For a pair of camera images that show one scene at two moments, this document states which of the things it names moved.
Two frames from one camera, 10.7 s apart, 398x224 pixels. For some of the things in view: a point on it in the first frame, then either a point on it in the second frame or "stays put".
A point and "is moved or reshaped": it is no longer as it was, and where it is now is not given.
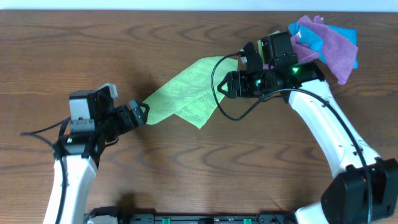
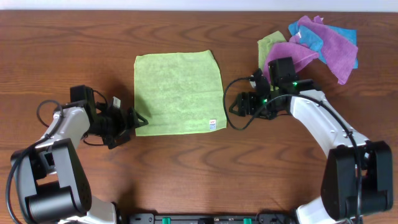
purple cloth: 340,51 stays put
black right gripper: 235,84 → 244,104
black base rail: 134,218 stays put
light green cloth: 191,96 is moved or reshaped
